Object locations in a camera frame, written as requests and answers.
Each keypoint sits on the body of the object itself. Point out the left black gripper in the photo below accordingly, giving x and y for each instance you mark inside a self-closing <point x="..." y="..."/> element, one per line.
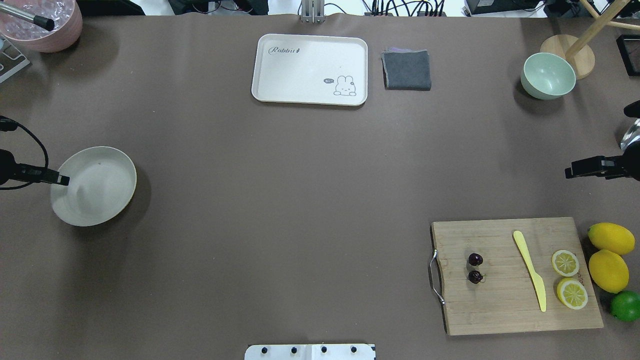
<point x="35" y="174"/>

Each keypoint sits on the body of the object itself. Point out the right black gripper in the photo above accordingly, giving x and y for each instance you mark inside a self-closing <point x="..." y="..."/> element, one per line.
<point x="595" y="167"/>

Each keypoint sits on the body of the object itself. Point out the cream round plate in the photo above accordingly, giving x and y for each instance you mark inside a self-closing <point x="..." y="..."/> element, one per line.
<point x="102" y="183"/>

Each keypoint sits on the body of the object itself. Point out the cream rabbit tray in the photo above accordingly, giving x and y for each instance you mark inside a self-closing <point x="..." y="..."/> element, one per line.
<point x="311" y="69"/>

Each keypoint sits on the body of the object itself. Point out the metal scoop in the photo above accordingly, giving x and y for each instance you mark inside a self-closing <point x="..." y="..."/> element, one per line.
<point x="631" y="135"/>

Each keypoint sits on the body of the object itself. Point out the outer yellow lemon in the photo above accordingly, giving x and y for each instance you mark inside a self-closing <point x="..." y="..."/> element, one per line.
<point x="612" y="237"/>

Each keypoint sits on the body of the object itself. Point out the yellow lemon near board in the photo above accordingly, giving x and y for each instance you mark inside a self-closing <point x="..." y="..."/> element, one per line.
<point x="609" y="271"/>

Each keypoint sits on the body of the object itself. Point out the lemon slice right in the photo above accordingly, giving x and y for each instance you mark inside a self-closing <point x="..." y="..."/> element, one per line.
<point x="565" y="263"/>

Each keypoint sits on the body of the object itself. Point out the lemon slice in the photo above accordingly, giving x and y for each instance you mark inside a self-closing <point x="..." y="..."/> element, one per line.
<point x="565" y="263"/>
<point x="571" y="293"/>

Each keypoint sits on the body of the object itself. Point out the mint green bowl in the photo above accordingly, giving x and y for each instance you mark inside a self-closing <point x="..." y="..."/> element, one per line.
<point x="547" y="76"/>

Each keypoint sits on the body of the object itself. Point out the wooden cup tree stand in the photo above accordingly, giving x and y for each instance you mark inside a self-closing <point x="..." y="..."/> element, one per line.
<point x="576" y="51"/>

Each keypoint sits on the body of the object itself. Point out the yellow plastic knife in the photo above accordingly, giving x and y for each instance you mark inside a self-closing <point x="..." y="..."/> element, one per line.
<point x="536" y="278"/>

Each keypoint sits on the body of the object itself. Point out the lemon slice left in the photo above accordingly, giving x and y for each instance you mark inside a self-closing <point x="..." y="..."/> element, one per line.
<point x="571" y="293"/>

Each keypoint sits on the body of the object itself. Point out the green lime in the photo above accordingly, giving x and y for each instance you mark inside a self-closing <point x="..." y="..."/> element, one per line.
<point x="625" y="306"/>

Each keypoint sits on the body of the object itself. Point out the metal muddler in bowl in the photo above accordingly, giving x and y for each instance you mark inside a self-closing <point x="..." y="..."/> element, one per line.
<point x="40" y="21"/>

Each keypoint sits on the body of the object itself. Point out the pink bowl with ice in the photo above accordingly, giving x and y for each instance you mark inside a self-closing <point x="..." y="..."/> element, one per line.
<point x="68" y="25"/>

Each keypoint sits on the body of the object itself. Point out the bamboo cutting board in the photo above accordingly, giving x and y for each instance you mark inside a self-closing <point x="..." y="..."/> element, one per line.
<point x="506" y="302"/>

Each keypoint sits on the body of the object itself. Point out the grey folded cloth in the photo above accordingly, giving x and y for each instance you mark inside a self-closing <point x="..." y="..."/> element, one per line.
<point x="406" y="69"/>

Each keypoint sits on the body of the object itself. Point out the black wire glass tray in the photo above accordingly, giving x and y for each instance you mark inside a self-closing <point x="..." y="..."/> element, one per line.
<point x="629" y="48"/>

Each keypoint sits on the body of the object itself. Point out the white wire cup rack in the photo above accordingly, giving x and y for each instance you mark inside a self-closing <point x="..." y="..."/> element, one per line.
<point x="12" y="60"/>

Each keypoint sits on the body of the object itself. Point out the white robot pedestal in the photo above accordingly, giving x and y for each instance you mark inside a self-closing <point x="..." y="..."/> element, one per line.
<point x="319" y="351"/>

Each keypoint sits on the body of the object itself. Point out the aluminium frame post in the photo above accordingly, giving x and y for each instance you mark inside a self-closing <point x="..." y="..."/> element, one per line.
<point x="312" y="11"/>

